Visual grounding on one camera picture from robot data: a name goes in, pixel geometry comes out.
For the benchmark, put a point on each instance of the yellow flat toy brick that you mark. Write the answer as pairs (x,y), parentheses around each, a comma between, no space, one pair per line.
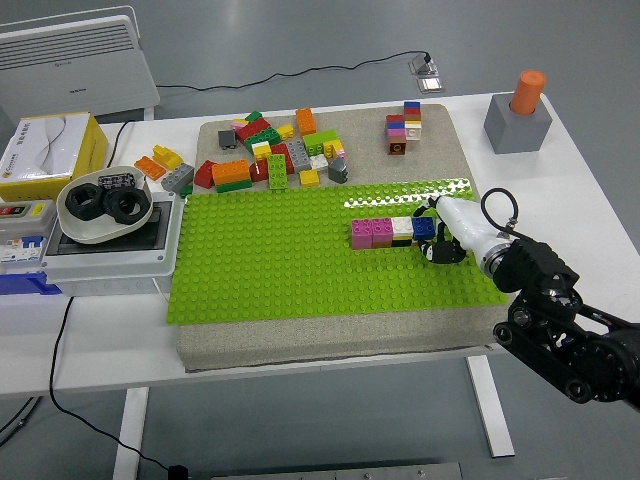
(309,178)

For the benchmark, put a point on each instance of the grey-brown foam mat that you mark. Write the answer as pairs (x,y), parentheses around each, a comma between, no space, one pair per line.
(325,345)

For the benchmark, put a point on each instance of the white table leg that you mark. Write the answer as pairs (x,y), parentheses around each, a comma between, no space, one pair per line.
(492,405)
(131,435)

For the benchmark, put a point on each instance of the orange cylinder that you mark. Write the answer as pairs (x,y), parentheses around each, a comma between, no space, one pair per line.
(527,92)

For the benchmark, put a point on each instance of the white toy brick on black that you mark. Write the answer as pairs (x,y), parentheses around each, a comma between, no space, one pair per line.
(402,226)

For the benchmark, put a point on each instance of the small white toy brick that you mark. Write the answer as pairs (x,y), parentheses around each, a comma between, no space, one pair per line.
(318,162)

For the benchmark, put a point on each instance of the tiny green toy brick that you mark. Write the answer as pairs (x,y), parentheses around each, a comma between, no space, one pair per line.
(186,191)

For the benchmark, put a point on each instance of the green studded baseplate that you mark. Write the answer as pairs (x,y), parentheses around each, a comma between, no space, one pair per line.
(275,260)

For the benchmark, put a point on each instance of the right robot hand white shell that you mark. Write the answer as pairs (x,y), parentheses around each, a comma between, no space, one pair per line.
(465,225)

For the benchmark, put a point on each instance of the blue toy brick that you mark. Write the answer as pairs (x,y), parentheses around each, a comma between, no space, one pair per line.
(423,227)

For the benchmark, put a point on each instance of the brick stack with brown base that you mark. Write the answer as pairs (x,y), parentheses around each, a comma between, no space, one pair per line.
(396,137)

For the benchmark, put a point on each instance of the yellow toy brick pink side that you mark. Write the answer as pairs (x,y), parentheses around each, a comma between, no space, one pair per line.
(332,149)

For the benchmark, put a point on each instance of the long green toy brick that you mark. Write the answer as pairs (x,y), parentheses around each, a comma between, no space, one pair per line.
(278,172)

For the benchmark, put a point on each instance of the floor socket with plug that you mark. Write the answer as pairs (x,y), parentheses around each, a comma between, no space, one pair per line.
(424,66)

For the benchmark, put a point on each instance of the brick stack with white base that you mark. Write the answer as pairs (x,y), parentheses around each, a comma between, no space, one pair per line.
(412,122)

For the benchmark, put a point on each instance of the red sloped toy brick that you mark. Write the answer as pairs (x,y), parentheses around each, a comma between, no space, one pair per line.
(204,175)

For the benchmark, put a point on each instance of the pink and yellow toy brick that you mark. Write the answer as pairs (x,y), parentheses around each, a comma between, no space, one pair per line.
(239,123)

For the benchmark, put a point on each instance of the grey cube holder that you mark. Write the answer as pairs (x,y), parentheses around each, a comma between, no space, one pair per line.
(517,132)

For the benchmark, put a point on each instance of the small yellow toy brick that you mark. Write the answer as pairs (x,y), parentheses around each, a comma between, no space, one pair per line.
(285,132)

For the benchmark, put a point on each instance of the white bowl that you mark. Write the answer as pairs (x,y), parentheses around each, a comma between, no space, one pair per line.
(90,230)

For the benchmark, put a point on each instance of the yellow white tissue box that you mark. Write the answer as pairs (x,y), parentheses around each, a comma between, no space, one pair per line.
(45,150)

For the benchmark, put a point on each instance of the magenta toy brick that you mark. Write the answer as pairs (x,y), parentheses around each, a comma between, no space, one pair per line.
(361,234)
(382,231)

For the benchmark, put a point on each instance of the black patterned small part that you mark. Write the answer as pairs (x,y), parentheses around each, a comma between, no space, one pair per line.
(116,180)

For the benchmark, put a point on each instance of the small green toy brick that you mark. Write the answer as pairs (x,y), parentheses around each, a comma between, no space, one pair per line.
(253,116)

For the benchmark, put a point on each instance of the yellow sloped toy brick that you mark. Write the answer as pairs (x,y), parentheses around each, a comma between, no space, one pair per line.
(167,156)

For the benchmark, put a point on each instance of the orange long toy brick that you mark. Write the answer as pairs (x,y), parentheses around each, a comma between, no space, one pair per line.
(149,167)

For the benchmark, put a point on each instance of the black and yellow toy brick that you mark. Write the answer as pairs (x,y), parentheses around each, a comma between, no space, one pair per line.
(402,243)

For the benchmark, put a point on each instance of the large black hex nut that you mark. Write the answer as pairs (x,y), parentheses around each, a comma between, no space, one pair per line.
(124,205)
(85,201)

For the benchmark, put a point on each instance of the tall orange toy brick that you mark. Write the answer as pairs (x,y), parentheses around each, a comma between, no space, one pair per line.
(305,121)

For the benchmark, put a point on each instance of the white panel heater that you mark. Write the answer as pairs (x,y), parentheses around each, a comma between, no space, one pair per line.
(75,70)

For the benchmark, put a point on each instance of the white electrical enclosure box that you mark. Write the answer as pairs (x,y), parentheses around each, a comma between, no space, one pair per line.
(110,265)

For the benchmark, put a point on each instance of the dark grey sloped brick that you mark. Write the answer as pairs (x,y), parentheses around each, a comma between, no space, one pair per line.
(338,170)

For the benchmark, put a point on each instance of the circuit breaker unit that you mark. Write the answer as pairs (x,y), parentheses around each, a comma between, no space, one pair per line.
(22,235)

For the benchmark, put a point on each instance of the blue plastic part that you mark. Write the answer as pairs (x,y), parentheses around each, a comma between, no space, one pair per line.
(25,285)

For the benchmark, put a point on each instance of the closed floor socket plate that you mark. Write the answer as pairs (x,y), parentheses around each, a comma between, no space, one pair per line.
(431,85)

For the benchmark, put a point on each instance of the dark green toy brick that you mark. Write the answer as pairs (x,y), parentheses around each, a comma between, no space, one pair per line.
(262,140)

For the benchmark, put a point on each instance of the black plug on floor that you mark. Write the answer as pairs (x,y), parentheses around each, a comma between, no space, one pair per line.
(177,473)

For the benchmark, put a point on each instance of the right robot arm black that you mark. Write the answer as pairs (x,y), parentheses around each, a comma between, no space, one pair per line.
(540,260)

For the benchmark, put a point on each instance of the grey metal plate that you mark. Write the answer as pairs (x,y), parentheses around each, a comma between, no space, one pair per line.
(340,472)

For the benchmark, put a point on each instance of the yellow and white toy brick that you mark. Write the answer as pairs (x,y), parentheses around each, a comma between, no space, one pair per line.
(261,151)

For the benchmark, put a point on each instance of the grey long toy brick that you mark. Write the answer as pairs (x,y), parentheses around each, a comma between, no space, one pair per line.
(177,176)

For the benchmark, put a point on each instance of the lime green toy brick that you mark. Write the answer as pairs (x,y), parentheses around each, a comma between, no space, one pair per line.
(320,140)

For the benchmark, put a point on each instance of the dark grey toy brick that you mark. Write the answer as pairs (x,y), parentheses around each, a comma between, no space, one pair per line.
(227,139)

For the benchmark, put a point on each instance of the light grey toy brick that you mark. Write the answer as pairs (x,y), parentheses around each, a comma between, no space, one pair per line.
(299,154)

